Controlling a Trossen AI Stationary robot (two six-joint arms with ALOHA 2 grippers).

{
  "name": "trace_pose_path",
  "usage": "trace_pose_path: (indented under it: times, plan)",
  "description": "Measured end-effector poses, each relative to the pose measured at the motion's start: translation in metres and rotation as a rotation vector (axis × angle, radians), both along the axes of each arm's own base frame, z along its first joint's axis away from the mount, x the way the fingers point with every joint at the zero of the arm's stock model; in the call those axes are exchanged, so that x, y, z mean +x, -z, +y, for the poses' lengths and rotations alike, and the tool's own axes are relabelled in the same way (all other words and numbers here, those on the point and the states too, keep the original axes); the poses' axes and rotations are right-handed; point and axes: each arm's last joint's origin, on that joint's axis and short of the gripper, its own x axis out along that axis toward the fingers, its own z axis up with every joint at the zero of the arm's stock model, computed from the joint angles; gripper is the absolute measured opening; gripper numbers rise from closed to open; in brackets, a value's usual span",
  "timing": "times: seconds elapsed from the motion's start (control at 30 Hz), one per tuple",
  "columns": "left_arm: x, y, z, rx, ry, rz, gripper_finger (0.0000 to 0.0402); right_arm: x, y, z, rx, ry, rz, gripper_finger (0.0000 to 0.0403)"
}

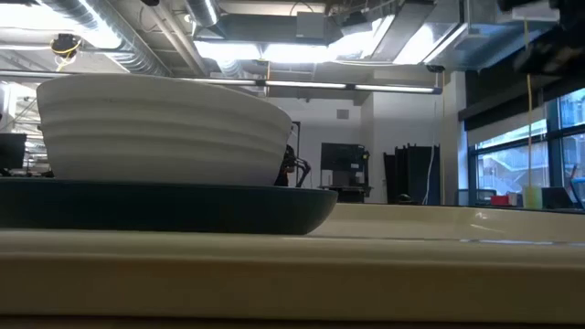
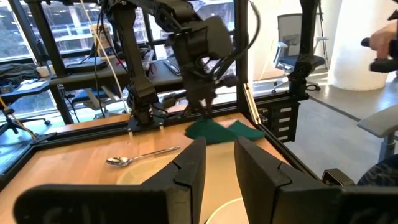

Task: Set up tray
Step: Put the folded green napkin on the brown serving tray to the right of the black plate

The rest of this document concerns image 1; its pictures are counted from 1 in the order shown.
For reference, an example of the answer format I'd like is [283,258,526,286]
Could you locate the yellow hanging cord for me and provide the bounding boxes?
[524,17,534,188]

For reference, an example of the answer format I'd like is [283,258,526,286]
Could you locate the silver spiral air duct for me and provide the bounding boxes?
[38,0,174,77]

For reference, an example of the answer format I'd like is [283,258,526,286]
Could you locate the yellow-green cup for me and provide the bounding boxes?
[523,185,544,210]

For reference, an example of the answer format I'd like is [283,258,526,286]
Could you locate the black computer monitor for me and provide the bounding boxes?
[0,132,27,171]

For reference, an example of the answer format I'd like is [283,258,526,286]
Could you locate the white ribbed bowl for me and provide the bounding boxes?
[36,72,293,187]

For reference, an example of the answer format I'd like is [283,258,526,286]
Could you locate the blue chair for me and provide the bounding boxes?
[568,164,585,211]

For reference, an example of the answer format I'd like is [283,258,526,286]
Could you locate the long ceiling light bar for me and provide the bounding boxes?
[0,69,266,88]
[263,79,443,96]

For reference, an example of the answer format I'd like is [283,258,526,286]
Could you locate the black monitor on cart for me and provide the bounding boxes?
[316,142,374,204]

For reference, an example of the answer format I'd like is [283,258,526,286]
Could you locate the black background rig frame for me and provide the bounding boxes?
[289,120,303,159]

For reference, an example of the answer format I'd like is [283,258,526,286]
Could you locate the black folding panels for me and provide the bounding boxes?
[382,143,442,206]

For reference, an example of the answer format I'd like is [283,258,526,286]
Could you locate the grey ceiling box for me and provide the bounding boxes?
[295,11,326,40]

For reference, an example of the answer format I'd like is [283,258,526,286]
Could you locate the yellow ceiling cable reel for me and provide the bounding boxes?
[49,32,83,72]

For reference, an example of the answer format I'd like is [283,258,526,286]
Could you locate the dark round plate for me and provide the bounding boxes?
[0,176,339,237]

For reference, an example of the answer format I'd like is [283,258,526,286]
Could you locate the beige plastic tray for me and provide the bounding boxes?
[0,202,585,324]

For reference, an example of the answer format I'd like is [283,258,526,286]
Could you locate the large glass window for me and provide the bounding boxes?
[465,89,585,209]

